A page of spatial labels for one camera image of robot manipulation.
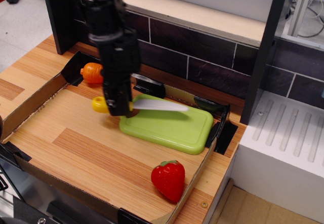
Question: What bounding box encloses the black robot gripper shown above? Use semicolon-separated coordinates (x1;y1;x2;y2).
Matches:
89;28;141;117

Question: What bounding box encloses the yellow handled white toy knife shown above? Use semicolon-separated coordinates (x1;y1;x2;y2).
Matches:
92;96;189;113

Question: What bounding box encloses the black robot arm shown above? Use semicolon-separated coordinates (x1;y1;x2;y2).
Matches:
46;0;141;116

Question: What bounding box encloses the green plastic cutting board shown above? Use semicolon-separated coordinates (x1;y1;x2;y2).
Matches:
119;107;214;155

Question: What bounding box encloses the cardboard fence with black tape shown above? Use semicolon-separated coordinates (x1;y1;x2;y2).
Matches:
1;48;245;223

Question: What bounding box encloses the orange toy carrot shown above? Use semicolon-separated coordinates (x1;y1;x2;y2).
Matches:
80;62;104;84

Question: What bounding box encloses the red toy strawberry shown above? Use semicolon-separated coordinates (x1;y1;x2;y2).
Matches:
151;160;185;203

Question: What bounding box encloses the brass screw in table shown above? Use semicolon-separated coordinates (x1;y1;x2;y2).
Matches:
201;201;208;208

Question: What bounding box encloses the white toy sink drainboard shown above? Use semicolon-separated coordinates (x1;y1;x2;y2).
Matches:
231;92;323;223

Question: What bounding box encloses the dark grey vertical post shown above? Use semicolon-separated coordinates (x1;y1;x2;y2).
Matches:
240;0;289;124

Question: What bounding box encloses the aluminium frame with cables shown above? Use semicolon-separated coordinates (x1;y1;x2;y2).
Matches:
281;0;323;50

